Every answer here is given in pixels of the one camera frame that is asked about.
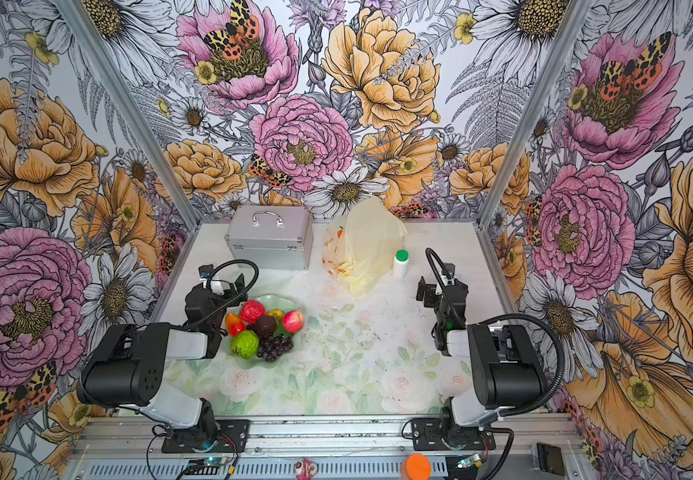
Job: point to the orange round cap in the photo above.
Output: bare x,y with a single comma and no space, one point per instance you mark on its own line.
416,467

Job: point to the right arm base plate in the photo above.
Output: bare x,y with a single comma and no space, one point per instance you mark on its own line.
436,434

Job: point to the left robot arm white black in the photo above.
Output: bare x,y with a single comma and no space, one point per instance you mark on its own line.
126,370

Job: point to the green bumpy fruit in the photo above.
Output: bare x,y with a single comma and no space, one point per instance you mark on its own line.
245,345

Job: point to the crinkled red fruit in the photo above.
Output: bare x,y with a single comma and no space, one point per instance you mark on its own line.
252,311

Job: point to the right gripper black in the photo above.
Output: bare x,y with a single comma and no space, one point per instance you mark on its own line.
437,298

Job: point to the red pink apple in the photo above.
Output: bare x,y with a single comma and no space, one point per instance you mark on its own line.
293,321

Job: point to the black phone device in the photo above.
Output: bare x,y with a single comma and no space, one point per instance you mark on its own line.
549,459

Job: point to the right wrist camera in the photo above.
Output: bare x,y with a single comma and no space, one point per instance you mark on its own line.
448,272

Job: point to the red white small object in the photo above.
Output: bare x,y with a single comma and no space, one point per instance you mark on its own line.
305,470

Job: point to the orange red mango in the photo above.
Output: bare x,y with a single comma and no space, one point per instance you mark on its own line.
234,324

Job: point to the translucent yellow plastic bag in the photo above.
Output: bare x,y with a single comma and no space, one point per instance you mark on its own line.
360,246

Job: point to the aluminium frame rail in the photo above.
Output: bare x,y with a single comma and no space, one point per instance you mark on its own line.
343,447

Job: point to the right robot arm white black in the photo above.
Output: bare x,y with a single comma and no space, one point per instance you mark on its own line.
505,370

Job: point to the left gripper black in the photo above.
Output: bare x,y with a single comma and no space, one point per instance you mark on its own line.
203,307

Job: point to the dark brown fruit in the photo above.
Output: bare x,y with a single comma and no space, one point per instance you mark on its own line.
265,326

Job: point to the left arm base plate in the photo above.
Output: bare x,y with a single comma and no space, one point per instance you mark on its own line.
228,436

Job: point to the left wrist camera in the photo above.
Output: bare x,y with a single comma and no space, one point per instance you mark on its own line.
206,271

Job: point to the silver metal case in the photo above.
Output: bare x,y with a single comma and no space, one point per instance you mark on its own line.
273,237

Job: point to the dark purple grape bunch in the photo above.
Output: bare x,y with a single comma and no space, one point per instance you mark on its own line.
271,348

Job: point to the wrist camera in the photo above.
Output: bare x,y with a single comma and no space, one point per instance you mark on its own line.
206,271
448,272

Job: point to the light green wavy plate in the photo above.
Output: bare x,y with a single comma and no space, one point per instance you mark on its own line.
271,302

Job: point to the white bottle green cap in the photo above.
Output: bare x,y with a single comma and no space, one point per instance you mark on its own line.
401,264

